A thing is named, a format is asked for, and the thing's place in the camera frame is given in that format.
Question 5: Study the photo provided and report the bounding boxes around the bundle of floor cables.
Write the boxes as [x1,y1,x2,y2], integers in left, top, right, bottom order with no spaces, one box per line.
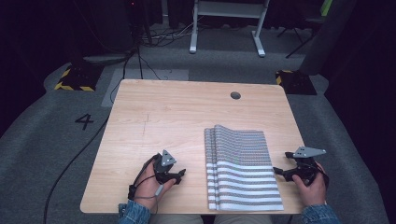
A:
[139,18,200,49]

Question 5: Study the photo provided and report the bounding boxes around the grey white striped folded towel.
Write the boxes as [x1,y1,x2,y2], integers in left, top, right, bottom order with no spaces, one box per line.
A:
[203,124,285,212]

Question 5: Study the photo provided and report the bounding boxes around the white metal desk frame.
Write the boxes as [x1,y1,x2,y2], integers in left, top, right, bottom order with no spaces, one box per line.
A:
[189,0,271,58]

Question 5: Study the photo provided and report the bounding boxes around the person's right hand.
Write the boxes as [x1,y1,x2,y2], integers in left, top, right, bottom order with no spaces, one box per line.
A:
[291,161,329,208]

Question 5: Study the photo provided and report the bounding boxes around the grey wrist cord with toggle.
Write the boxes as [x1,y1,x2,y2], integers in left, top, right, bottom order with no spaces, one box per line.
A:
[134,184,165,201]

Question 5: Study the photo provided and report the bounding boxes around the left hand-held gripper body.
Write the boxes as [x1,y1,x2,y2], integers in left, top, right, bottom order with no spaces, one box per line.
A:
[151,149,183,185]

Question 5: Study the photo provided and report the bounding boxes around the green panel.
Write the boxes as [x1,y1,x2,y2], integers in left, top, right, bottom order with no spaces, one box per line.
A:
[319,0,334,18]

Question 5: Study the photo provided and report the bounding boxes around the person's left hand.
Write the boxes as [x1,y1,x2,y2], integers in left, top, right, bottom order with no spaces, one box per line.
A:
[133,158,177,211]

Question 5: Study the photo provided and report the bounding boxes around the black yellow striped base plate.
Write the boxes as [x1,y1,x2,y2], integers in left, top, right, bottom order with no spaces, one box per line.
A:
[53,63,105,93]
[275,69,318,96]

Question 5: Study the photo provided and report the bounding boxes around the person's legs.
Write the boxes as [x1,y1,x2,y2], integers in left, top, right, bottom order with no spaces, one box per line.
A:
[148,213,275,224]

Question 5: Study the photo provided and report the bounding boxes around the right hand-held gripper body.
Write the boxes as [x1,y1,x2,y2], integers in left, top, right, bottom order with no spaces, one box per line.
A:
[288,146,328,188]

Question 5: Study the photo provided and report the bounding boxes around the long black floor cable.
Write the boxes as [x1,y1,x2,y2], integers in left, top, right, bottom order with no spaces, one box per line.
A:
[42,46,145,224]

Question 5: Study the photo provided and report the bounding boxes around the black chair legs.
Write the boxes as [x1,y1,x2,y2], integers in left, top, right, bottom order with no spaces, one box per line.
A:
[276,15,321,60]

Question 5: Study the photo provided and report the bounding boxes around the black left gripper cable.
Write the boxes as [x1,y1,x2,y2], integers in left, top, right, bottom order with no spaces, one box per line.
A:
[127,154,159,201]

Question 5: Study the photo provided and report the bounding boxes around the grey curtain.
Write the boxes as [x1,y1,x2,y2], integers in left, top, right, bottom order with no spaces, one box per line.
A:
[298,0,359,77]

